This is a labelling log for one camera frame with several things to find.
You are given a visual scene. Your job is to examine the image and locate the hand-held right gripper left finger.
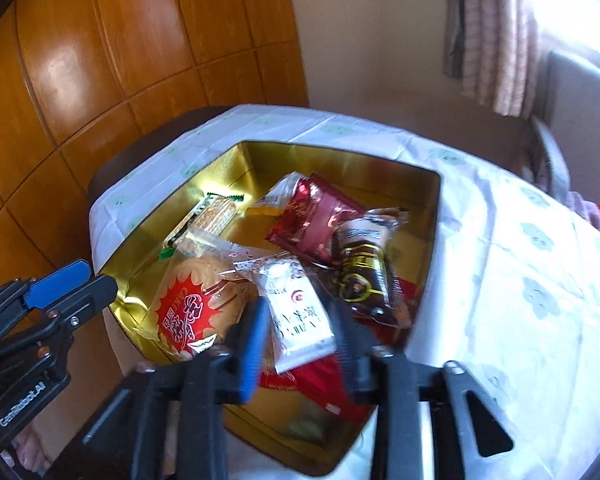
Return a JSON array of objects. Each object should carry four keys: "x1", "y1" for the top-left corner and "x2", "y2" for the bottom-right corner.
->
[{"x1": 45, "y1": 299, "x2": 272, "y2": 480}]

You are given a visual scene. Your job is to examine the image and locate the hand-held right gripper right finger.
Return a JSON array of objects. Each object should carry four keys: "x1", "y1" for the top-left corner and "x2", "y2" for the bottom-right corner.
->
[{"x1": 329, "y1": 299, "x2": 517, "y2": 480}]

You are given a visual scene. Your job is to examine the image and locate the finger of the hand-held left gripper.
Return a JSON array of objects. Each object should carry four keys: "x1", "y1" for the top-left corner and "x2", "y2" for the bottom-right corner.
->
[
  {"x1": 35, "y1": 274, "x2": 119, "y2": 361},
  {"x1": 0, "y1": 259, "x2": 92, "y2": 333}
]

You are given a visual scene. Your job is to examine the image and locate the red foil snack packet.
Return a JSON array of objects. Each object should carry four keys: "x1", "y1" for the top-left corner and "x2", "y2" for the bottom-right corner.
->
[{"x1": 257, "y1": 280, "x2": 426, "y2": 411}]

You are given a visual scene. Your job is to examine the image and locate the white red small packet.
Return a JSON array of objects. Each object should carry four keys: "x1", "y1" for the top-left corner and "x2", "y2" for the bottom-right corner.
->
[{"x1": 250, "y1": 255, "x2": 338, "y2": 376}]

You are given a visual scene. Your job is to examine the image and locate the cake packet with red label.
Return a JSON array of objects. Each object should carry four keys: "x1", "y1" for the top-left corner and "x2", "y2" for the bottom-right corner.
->
[{"x1": 140, "y1": 250, "x2": 248, "y2": 363}]

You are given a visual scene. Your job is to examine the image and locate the dark brown cake packet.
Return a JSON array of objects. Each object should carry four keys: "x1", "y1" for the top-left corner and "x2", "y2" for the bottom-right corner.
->
[{"x1": 312, "y1": 207, "x2": 413, "y2": 328}]

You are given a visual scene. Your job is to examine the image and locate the dark red snack packet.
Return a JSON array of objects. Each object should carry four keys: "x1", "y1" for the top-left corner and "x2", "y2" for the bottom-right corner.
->
[{"x1": 265, "y1": 172, "x2": 371, "y2": 268}]

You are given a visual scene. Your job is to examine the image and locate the green striped cracker packet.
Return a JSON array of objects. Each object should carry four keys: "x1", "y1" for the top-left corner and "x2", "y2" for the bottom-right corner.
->
[{"x1": 160, "y1": 191, "x2": 246, "y2": 261}]

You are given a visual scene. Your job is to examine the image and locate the white orange snack packet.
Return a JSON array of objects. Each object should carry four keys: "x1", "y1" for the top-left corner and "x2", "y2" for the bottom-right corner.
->
[{"x1": 247, "y1": 171, "x2": 306, "y2": 218}]

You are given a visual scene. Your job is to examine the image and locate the gold tin box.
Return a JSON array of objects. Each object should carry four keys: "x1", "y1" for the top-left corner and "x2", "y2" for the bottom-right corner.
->
[{"x1": 97, "y1": 140, "x2": 442, "y2": 478}]

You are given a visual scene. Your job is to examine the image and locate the person's foot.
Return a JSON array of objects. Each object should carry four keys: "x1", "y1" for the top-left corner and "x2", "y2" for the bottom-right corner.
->
[{"x1": 10, "y1": 422, "x2": 48, "y2": 473}]

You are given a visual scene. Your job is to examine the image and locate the dark brown table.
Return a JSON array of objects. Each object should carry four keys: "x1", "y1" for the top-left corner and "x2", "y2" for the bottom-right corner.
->
[{"x1": 85, "y1": 105, "x2": 243, "y2": 201}]

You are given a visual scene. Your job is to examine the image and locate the white floral tablecloth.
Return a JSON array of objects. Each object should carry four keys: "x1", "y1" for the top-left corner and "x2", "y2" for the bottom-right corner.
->
[{"x1": 87, "y1": 104, "x2": 600, "y2": 480}]

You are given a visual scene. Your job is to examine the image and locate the wooden wardrobe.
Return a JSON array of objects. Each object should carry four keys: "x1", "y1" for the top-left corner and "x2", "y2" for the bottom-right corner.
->
[{"x1": 0, "y1": 0, "x2": 311, "y2": 311}]

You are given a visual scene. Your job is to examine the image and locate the pink cloth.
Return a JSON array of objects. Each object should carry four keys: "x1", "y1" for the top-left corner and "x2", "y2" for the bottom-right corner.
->
[{"x1": 565, "y1": 190, "x2": 600, "y2": 226}]

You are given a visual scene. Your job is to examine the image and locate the grey yellow armchair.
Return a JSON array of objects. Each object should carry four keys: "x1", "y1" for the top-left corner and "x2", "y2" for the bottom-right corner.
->
[{"x1": 525, "y1": 50, "x2": 600, "y2": 221}]

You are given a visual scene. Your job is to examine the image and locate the pink patterned curtain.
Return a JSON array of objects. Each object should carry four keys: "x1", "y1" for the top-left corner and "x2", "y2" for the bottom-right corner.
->
[{"x1": 442, "y1": 0, "x2": 541, "y2": 118}]

